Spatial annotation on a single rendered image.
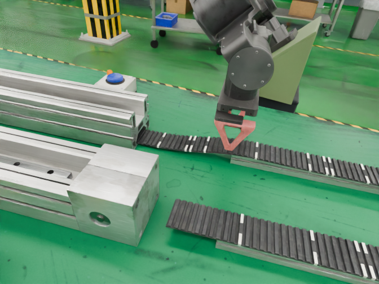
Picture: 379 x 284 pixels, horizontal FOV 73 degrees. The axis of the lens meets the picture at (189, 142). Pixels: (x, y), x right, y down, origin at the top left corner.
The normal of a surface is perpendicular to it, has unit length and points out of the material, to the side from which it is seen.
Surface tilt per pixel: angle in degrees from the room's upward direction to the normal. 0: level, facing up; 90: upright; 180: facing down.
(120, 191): 0
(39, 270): 0
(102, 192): 0
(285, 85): 90
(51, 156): 90
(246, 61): 90
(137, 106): 90
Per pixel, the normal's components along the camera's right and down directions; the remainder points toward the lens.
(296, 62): -0.43, 0.54
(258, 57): -0.18, 0.60
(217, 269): 0.07, -0.78
